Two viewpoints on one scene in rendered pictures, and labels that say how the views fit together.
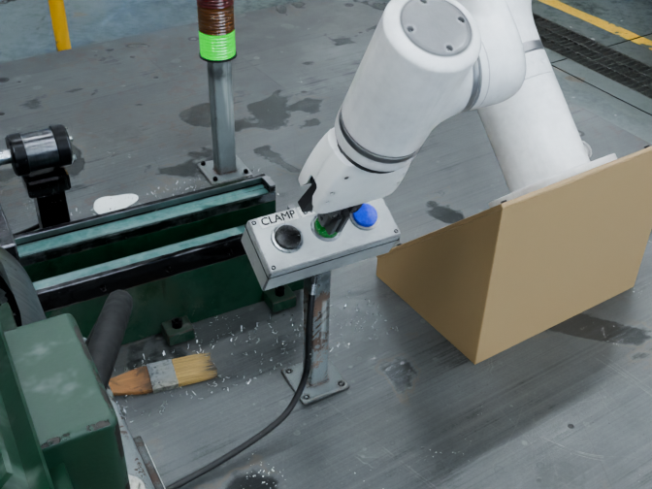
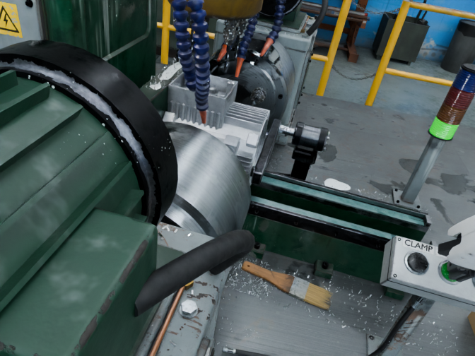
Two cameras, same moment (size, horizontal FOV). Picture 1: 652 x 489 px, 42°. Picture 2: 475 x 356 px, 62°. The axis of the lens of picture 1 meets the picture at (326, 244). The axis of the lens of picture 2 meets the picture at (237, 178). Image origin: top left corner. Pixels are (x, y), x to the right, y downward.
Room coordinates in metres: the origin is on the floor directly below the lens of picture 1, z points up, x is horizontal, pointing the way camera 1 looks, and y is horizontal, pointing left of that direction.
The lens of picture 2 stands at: (0.24, 0.01, 1.47)
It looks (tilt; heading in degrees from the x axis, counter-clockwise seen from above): 36 degrees down; 37
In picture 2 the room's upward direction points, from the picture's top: 10 degrees clockwise
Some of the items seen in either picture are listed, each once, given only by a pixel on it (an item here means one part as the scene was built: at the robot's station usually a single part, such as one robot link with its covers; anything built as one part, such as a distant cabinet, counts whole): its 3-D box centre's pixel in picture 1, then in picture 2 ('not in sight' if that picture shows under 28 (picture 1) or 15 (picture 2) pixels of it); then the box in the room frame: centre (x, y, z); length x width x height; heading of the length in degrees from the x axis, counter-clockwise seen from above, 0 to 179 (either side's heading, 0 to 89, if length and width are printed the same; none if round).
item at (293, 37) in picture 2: not in sight; (263, 69); (1.33, 0.81, 0.99); 0.35 x 0.31 x 0.37; 29
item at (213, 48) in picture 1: (217, 42); (443, 127); (1.34, 0.19, 1.05); 0.06 x 0.06 x 0.04
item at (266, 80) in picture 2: not in sight; (249, 80); (1.10, 0.68, 1.04); 0.41 x 0.25 x 0.25; 29
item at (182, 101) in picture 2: not in sight; (203, 99); (0.79, 0.55, 1.11); 0.12 x 0.11 x 0.07; 119
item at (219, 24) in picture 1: (215, 16); (452, 112); (1.34, 0.19, 1.10); 0.06 x 0.06 x 0.04
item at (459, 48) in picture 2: not in sight; (464, 47); (6.10, 1.21, 0.30); 0.39 x 0.39 x 0.60
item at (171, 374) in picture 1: (140, 380); (285, 282); (0.79, 0.24, 0.80); 0.21 x 0.05 x 0.01; 111
